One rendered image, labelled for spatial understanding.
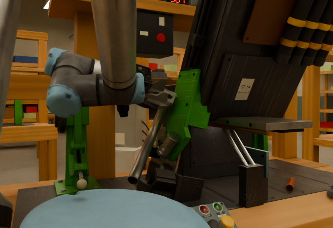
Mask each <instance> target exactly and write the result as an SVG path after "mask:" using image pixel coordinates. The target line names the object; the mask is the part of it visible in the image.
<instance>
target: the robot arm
mask: <svg viewBox="0 0 333 228"><path fill-rule="evenodd" d="M21 3H22V0H0V139H1V132H2V126H3V119H4V113H5V106H6V100H7V93H8V87H9V80H10V74H11V67H12V61H13V54H14V48H15V41H16V35H17V28H18V22H19V16H20V9H21ZM91 7H92V13H93V20H94V26H95V33H96V39H97V46H98V52H99V59H100V61H98V60H95V59H92V58H89V57H85V56H82V55H79V54H76V53H73V52H70V51H68V50H62V49H59V48H51V49H50V51H49V55H48V58H47V62H46V65H45V69H44V74H45V75H47V76H50V77H51V81H50V85H49V88H48V89H47V97H46V107H47V108H48V110H49V111H50V112H51V113H52V114H54V115H56V116H58V117H63V118H67V117H72V116H73V115H76V114H78V112H79V111H80V109H81V107H94V106H107V105H117V110H118V112H119V115H120V117H128V111H129V105H130V104H137V105H139V106H141V107H144V108H148V109H157V108H158V109H163V108H169V107H173V105H174V104H172V105H170V104H168V103H167V98H168V92H165V91H164V88H165V84H166V81H165V80H164V79H160V80H159V81H157V82H155V83H153V82H152V75H151V70H150V68H148V67H145V66H142V65H139V64H136V21H137V0H91ZM145 94H146V98H145ZM12 213H13V205H12V203H11V202H10V201H9V200H8V199H7V198H6V197H5V196H4V195H3V194H2V193H1V192H0V228H11V221H12ZM20 228H211V227H210V226H209V225H208V223H207V222H206V221H205V220H204V219H203V218H202V217H201V216H200V215H199V214H197V213H196V212H195V211H193V210H192V209H190V208H189V207H187V206H185V205H184V204H182V203H180V202H177V201H175V200H172V199H169V198H167V197H164V196H161V195H157V194H153V193H149V192H143V191H137V190H127V189H94V190H84V191H79V192H77V193H76V195H69V194H65V195H61V196H58V197H55V198H52V199H50V200H48V201H45V202H43V203H42V204H40V205H38V206H37V207H35V208H34V209H33V210H31V211H30V212H29V213H28V214H27V215H26V217H25V218H24V219H23V221H22V223H21V225H20Z"/></svg>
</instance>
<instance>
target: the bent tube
mask: <svg viewBox="0 0 333 228"><path fill-rule="evenodd" d="M164 91H165V92H168V98H167V102H166V103H168V104H170V105H172V104H173V102H174V99H175V97H176V94H177V93H175V92H173V91H170V90H168V89H166V88H165V89H164ZM168 109H169V108H163V109H158V110H157V113H156V115H155V118H154V120H153V122H152V125H151V127H150V129H149V132H148V134H147V136H146V139H145V141H144V143H143V145H142V148H141V150H140V152H139V154H138V156H137V159H136V161H135V163H134V165H133V167H132V170H131V172H130V174H129V176H128V178H127V181H128V182H129V183H130V184H133V185H136V184H137V183H138V181H139V179H140V176H141V174H142V172H143V169H144V167H145V164H146V162H147V159H148V157H149V154H150V152H151V149H152V147H153V144H154V142H155V139H156V137H157V135H158V132H159V130H160V127H161V125H162V123H163V120H164V118H165V116H166V114H167V111H168Z"/></svg>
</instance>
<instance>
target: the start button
mask: <svg viewBox="0 0 333 228"><path fill-rule="evenodd" d="M221 224H222V226H223V227H225V228H233V227H234V220H233V218H232V217H230V216H228V215H224V216H222V218H221Z"/></svg>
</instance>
